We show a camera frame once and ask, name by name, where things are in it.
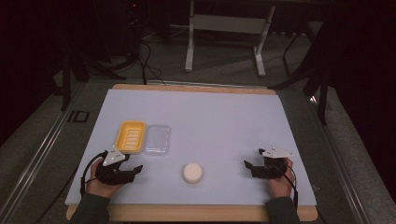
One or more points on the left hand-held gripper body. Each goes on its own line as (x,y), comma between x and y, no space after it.
(112,169)

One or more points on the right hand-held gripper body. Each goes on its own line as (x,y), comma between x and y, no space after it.
(273,163)

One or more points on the yellow soap dish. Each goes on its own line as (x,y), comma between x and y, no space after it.
(130,137)

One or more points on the clear plastic container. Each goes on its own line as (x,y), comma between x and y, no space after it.
(157,139)

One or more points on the round white soap bar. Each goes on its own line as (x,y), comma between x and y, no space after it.
(192,173)

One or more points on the person's left hand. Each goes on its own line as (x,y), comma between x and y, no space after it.
(100,183)

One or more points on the person's right hand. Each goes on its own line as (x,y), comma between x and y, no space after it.
(281,182)

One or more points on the white table mat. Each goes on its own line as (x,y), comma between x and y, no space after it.
(193,130)

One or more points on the dark chair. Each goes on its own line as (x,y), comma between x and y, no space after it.
(311,68)

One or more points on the black stand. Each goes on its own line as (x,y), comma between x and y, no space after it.
(84,62)

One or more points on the metal floor rail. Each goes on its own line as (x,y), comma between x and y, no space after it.
(37,155)
(339,165)

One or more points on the white metal table frame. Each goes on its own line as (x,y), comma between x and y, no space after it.
(229,34)

